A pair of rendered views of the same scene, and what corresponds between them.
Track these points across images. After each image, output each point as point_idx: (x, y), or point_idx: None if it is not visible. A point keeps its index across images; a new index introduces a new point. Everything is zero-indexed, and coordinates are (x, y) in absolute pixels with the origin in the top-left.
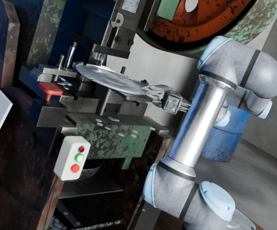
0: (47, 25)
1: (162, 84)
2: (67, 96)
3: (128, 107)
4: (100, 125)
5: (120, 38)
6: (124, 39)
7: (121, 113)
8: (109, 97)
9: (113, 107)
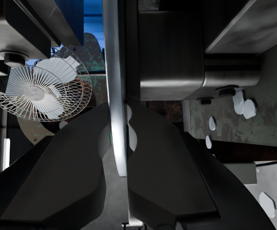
0: None
1: None
2: None
3: None
4: (207, 148)
5: (9, 65)
6: None
7: None
8: (168, 99)
9: (204, 93)
